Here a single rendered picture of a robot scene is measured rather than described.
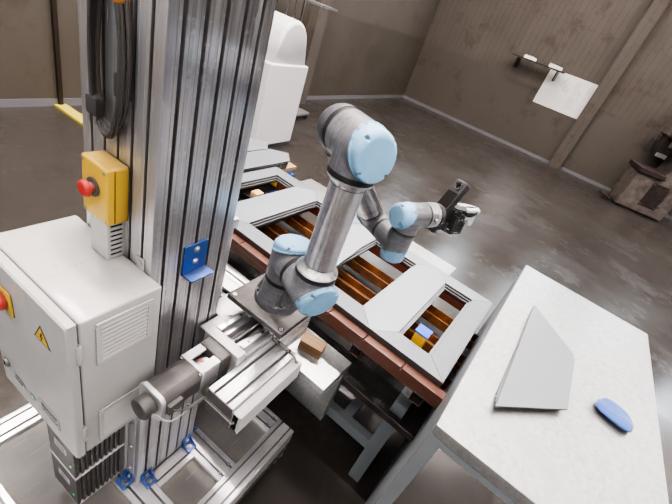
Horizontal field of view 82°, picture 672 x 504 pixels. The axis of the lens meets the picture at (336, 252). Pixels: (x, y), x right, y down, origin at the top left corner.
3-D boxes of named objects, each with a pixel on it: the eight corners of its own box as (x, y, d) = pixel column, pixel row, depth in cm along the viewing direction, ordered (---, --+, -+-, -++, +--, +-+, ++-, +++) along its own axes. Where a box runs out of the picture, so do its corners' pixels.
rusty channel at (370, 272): (250, 190, 256) (252, 183, 254) (477, 344, 197) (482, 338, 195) (241, 192, 250) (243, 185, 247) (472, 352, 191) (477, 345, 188)
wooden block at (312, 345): (297, 347, 158) (300, 339, 156) (303, 339, 163) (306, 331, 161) (318, 360, 156) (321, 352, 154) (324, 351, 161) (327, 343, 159)
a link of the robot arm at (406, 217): (382, 221, 112) (393, 196, 108) (409, 220, 119) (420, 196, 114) (398, 237, 108) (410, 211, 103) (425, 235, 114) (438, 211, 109)
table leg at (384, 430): (354, 465, 197) (407, 383, 162) (363, 473, 195) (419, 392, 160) (347, 473, 193) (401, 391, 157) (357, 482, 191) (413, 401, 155)
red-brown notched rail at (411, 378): (172, 197, 204) (173, 187, 201) (439, 402, 147) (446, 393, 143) (166, 198, 201) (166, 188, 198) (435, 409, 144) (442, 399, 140)
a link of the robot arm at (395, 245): (386, 243, 126) (399, 214, 120) (406, 265, 119) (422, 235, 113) (367, 244, 121) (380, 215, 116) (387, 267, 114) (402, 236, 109)
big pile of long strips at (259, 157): (258, 143, 296) (259, 135, 293) (296, 166, 282) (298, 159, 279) (164, 154, 235) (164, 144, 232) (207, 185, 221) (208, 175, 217)
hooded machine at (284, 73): (252, 152, 480) (279, 16, 401) (214, 131, 500) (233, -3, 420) (289, 145, 541) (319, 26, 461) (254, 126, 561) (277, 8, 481)
